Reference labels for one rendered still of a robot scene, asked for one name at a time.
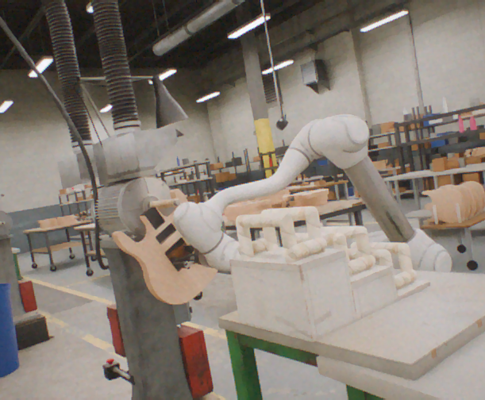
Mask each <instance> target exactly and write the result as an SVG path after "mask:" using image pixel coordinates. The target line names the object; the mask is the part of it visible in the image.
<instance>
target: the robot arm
mask: <svg viewBox="0 0 485 400"><path fill-rule="evenodd" d="M368 138H369V128H368V125H367V124H366V122H365V121H364V120H363V119H362V118H360V117H357V116H354V115H349V114H341V115H336V116H332V117H327V118H324V119H316V120H313V121H311V122H310V123H308V124H307V125H305V126H304V127H303V128H302V130H301V131H300V132H299V133H298V135H297V136H296V137H295V138H294V139H293V141H292V143H291V145H290V147H289V148H288V149H287V152H286V154H285V156H284V157H283V161H282V163H281V164H280V166H279V169H278V170H277V172H276V173H275V174H274V175H273V176H272V177H270V178H268V179H263V180H260V181H256V182H253V183H246V184H243V185H240V186H236V187H230V188H228V189H225V190H222V191H220V192H219V193H217V194H216V195H214V196H213V197H212V198H211V199H210V200H209V201H208V202H204V203H199V204H195V203H193V202H184V203H182V204H181V205H179V206H178V207H177V209H176V210H175V212H174V216H173V217H174V223H175V227H176V228H177V229H178V231H179V232H180V234H181V235H182V236H183V237H184V238H185V239H186V241H187V242H188V243H189V245H184V246H183V247H184V248H185V249H186V250H187V252H193V251H194V252H193V253H191V254H189V255H187V256H185V257H182V258H178V257H171V258H170V259H171V262H172V264H173V265H174V267H175V268H176V269H180V268H186V269H190V268H191V265H192V264H195V263H197V264H199V265H203V266H204V267H210V268H215V269H217V270H219V271H231V269H230V264H229V260H230V259H233V258H236V257H238V256H241V255H240V254H239V252H238V248H239V246H240V244H239V242H238V241H235V240H234V239H233V238H231V237H229V236H227V235H226V234H225V233H223V232H222V231H221V223H222V222H223V220H222V213H223V211H224V209H225V208H226V207H227V206H228V205H230V204H232V203H234V202H240V201H244V200H249V199H253V198H260V197H264V196H268V195H271V194H275V193H277V192H279V191H281V190H282V189H284V188H285V187H287V186H288V185H289V184H290V183H291V182H292V181H293V180H294V179H295V178H296V177H297V176H298V175H299V174H300V173H301V172H303V171H304V170H305V169H306V168H307V167H308V166H309V165H310V164H311V163H312V161H313V160H314V159H319V158H321V157H323V156H325V157H326V158H327V159H329V160H330V161H331V162H333V163H334V164H335V165H336V166H337V167H339V168H341V169H343V170H344V171H345V173H346V175H347V176H348V177H349V179H350V181H351V182H352V184H353V186H354V187H355V188H356V190H357V192H358V193H359V195H360V197H361V198H362V199H363V200H364V203H365V204H366V206H367V207H368V209H369V210H370V211H371V214H372V215H373V217H374V218H375V219H376V221H377V222H378V224H379V226H380V228H381V229H382V230H381V231H376V232H373V233H369V234H368V239H369V242H383V243H405V244H408V246H409V248H410V257H411V263H412V268H413V270H416V271H441V272H450V271H451V267H452V260H451V257H450V255H449V253H448V252H447V251H446V250H445V249H444V248H443V247H442V246H441V245H439V244H436V243H435V242H434V241H433V240H432V239H430V238H429V237H428V236H427V235H426V234H425V233H424V232H423V231H422V230H420V229H416V228H413V227H412V226H411V224H410V223H409V221H408V220H407V218H406V216H405V214H404V213H403V212H402V210H401V208H400V207H399V205H398V203H397V202H396V200H395V198H394V197H393V195H392V193H391V192H390V190H389V189H388V187H387V185H386V183H385V182H384V181H383V179H382V177H381V176H380V174H379V173H378V171H377V170H376V168H375V166H374V164H373V163H372V161H371V160H370V158H369V156H368V146H367V142H368Z"/></svg>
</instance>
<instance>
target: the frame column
mask: <svg viewBox="0 0 485 400"><path fill-rule="evenodd" d="M101 249H102V250H103V251H104V253H105V255H106V257H107V260H108V264H109V269H110V277H111V281H112V285H113V290H114V297H115V302H116V306H117V314H118V318H119V322H120V327H121V335H122V339H123V344H124V348H125V355H126V360H127V364H128V369H129V373H130V374H131V375H133V378H134V382H135V385H133V384H132V383H131V385H132V397H131V400H194V399H193V396H192V393H191V390H190V388H189V385H188V382H187V377H186V373H185V369H184V364H183V356H182V352H181V347H180V343H179V334H178V330H177V325H176V321H175V313H174V309H173V304H169V303H166V302H161V301H160V300H159V299H157V298H156V297H155V296H154V295H153V294H152V293H151V292H150V290H149V289H148V287H147V285H146V282H145V280H144V273H143V270H142V267H141V265H140V263H139V262H138V261H137V259H136V258H135V257H133V256H131V255H130V254H128V253H126V252H124V251H123V250H121V249H120V248H101Z"/></svg>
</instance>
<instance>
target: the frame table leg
mask: <svg viewBox="0 0 485 400"><path fill-rule="evenodd" d="M225 335H226V339H227V344H228V348H229V356H230V361H231V366H232V370H233V378H234V383H235V388H236V392H237V400H263V396H262V391H261V387H260V378H259V374H258V369H257V364H256V356H255V351H254V348H250V347H248V346H244V345H239V344H238V342H237V333H235V332H233V331H229V330H226V329H225Z"/></svg>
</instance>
